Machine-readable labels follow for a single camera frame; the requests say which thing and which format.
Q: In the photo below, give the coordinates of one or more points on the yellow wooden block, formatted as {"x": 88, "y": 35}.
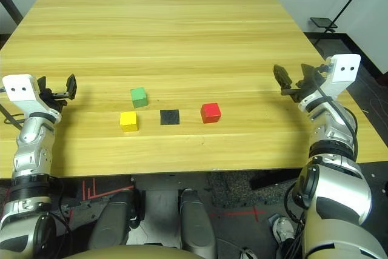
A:
{"x": 128, "y": 121}

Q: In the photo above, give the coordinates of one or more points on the grey robot leg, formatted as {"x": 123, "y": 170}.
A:
{"x": 112, "y": 219}
{"x": 197, "y": 225}

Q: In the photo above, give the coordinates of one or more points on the green wooden block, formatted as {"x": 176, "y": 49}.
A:
{"x": 139, "y": 97}

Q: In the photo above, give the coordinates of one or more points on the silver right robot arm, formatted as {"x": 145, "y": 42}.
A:
{"x": 333, "y": 198}

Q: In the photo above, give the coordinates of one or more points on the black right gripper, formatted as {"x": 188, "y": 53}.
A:
{"x": 306, "y": 89}

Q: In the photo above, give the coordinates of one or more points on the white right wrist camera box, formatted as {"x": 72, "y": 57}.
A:
{"x": 345, "y": 69}

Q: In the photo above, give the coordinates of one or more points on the white sneaker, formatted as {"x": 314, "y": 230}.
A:
{"x": 283, "y": 228}
{"x": 248, "y": 254}

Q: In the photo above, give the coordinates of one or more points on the tan robot torso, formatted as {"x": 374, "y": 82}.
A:
{"x": 127, "y": 254}

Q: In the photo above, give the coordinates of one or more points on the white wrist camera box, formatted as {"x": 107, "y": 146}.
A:
{"x": 345, "y": 69}
{"x": 19, "y": 87}

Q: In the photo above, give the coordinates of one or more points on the black slanted pole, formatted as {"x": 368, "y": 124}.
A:
{"x": 10, "y": 5}

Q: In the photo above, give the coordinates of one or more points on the grey left robot leg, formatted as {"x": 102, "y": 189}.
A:
{"x": 112, "y": 219}

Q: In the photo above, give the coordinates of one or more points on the red wooden block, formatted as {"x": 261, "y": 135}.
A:
{"x": 210, "y": 113}

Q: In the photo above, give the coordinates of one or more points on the black square pad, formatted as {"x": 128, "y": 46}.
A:
{"x": 169, "y": 117}

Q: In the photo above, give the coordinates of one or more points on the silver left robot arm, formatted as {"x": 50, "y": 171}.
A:
{"x": 30, "y": 143}

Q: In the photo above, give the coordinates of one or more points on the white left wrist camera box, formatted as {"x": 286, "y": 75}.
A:
{"x": 19, "y": 87}

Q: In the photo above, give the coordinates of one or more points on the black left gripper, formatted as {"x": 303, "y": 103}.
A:
{"x": 53, "y": 98}

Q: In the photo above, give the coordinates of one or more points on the grey right robot leg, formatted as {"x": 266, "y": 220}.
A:
{"x": 197, "y": 225}

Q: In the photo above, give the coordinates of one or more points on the black flat plate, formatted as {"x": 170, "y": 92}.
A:
{"x": 323, "y": 22}

